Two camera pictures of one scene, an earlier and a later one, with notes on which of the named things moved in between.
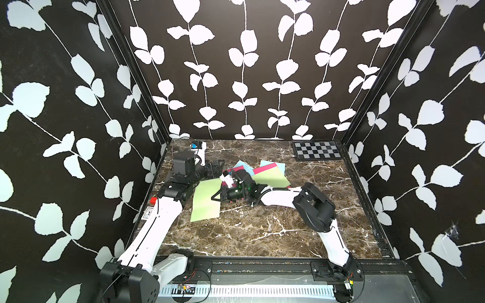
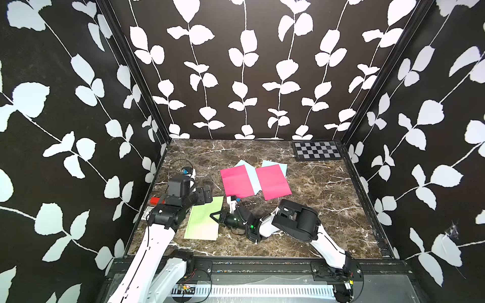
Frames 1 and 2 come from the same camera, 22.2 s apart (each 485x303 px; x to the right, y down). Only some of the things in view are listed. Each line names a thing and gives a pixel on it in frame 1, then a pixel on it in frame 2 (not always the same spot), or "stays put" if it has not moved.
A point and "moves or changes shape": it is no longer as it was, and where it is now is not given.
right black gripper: [225, 193] to [225, 218]
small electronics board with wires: [186, 289] stays put
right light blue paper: [281, 166] stays put
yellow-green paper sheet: [203, 206] moves or changes shape
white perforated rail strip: [216, 292] stays put
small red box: [152, 201] stays put
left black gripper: [217, 170] to [201, 199]
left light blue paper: [247, 167] stays put
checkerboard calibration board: [327, 150] stays put
